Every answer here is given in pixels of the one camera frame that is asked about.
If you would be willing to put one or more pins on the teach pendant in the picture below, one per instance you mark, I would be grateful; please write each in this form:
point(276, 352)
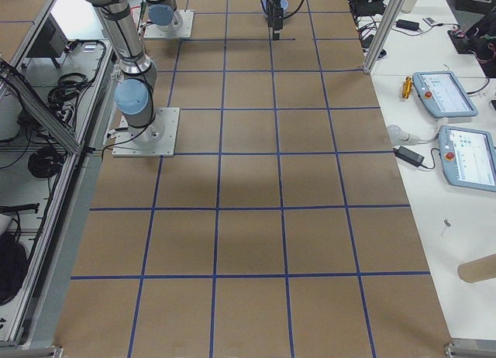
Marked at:
point(442, 95)
point(467, 157)

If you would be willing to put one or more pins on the white light bulb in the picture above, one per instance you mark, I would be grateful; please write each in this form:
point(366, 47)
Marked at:
point(399, 137)

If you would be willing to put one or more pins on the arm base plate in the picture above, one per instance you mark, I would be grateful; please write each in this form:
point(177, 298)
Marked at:
point(157, 140)
point(151, 31)

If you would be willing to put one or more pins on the aluminium frame post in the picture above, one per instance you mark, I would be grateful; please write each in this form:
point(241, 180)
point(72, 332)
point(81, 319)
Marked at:
point(380, 37)

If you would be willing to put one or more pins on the far teach pendant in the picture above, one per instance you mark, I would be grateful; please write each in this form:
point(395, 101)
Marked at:
point(442, 95)

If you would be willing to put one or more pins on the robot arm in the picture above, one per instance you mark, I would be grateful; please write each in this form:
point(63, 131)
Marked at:
point(164, 14)
point(134, 96)

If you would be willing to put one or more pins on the yellow tool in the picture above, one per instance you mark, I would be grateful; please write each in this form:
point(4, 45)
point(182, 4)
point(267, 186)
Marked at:
point(406, 88)

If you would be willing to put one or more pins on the cardboard tube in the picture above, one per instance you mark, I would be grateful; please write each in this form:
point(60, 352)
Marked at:
point(482, 269)

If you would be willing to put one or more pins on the near teach pendant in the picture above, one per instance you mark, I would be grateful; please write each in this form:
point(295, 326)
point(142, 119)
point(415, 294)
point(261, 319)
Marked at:
point(467, 157)

